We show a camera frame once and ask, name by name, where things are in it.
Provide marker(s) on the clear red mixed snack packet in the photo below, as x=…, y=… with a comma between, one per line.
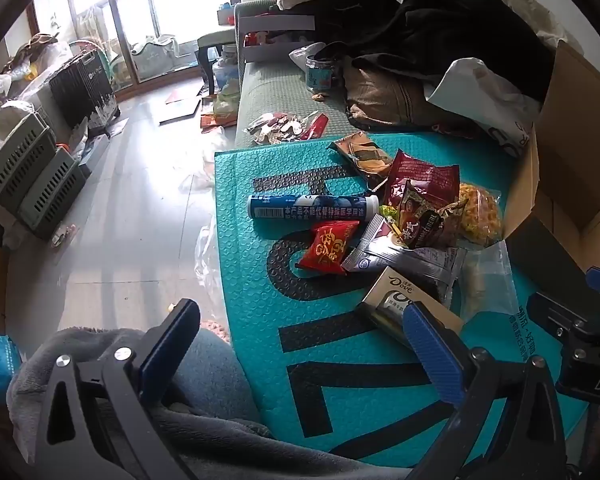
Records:
x=280, y=127

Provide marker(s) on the dark red snack packet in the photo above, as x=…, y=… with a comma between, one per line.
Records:
x=420, y=175

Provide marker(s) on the blue white container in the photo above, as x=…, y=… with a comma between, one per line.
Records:
x=225, y=72

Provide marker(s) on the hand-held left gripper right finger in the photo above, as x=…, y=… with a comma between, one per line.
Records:
x=430, y=355

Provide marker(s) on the white plastic mailer bag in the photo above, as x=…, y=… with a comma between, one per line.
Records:
x=480, y=90

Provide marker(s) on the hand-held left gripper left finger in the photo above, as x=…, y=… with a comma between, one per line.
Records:
x=167, y=345

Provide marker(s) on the green wrapped lollipop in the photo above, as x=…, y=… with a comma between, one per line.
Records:
x=387, y=211

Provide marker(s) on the flat cardboard sheet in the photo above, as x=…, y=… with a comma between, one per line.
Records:
x=180, y=110

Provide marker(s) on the grey-green sofa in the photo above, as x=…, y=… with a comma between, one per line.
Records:
x=280, y=90

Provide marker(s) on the green upholstered chair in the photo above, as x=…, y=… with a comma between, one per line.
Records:
x=215, y=37

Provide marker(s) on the brown wafer packet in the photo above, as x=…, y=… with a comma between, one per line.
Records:
x=365, y=155

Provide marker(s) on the grey-green plastic basket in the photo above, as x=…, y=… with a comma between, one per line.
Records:
x=50, y=185
x=15, y=155

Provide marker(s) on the blue tin jar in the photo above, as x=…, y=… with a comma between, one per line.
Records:
x=322, y=77

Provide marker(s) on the yellow pastry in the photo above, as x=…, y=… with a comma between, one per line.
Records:
x=480, y=215

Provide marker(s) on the teal bubble mailer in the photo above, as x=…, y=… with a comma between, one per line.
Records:
x=260, y=310

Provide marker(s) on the grey fleece blanket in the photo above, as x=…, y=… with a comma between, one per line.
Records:
x=240, y=450

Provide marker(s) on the crumpled clear plastic film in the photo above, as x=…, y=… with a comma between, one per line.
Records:
x=207, y=260

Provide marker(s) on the white open box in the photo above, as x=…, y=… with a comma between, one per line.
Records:
x=275, y=25

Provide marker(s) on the blue white tablet tube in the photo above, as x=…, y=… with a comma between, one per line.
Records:
x=305, y=207

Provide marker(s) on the black clothing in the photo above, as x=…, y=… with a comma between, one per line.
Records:
x=455, y=25

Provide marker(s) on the dark brown snack packet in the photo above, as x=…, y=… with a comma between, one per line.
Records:
x=415, y=215

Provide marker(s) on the clear plastic bag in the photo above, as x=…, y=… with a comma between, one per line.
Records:
x=485, y=280

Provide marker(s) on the glass balcony door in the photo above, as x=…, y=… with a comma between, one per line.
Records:
x=112, y=10

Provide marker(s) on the brown striped cushion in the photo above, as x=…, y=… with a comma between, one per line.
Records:
x=380, y=95

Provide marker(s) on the small brown wrapper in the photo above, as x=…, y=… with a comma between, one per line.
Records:
x=320, y=96

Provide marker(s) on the blue-grey cloth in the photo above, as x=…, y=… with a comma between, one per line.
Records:
x=210, y=375

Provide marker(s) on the silver snack packet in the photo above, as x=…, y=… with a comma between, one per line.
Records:
x=380, y=255

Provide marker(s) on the black plastic crate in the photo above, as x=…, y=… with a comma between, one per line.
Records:
x=80, y=85

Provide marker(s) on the brown cardboard box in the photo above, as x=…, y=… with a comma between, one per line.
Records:
x=570, y=160

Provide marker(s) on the gold white chocolate box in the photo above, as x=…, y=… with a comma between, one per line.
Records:
x=395, y=300

